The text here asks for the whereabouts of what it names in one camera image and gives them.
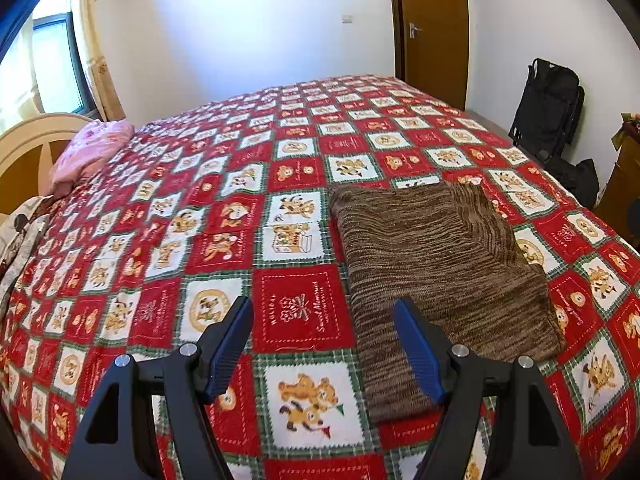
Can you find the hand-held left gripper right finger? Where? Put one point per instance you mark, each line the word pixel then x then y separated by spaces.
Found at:
pixel 417 351

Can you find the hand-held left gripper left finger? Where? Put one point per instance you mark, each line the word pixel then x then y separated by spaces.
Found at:
pixel 230 345

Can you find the brown knitted sweater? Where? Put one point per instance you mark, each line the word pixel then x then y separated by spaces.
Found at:
pixel 440 270

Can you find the red patchwork bear quilt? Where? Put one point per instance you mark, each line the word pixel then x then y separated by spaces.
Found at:
pixel 200 210

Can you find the black bag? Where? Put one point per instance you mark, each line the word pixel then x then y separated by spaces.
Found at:
pixel 575 180

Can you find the printed beige cloth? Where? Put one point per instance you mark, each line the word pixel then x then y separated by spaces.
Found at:
pixel 20 240

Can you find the pink pillow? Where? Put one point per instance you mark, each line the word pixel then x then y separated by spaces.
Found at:
pixel 90 150

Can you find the wooden cabinet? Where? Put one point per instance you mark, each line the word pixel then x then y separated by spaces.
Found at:
pixel 622 195

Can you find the cream wooden headboard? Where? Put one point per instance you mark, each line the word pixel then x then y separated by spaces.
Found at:
pixel 25 160

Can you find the black folded stroller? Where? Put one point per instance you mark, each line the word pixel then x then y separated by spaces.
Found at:
pixel 547 105

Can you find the brown wooden door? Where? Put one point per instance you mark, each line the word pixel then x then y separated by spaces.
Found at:
pixel 435 60

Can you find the colourful packet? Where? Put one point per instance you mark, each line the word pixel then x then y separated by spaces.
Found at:
pixel 627 127

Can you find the cream patterned curtain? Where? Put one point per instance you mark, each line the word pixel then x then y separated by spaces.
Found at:
pixel 95 60

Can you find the window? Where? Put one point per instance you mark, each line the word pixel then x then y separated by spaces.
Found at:
pixel 55 60

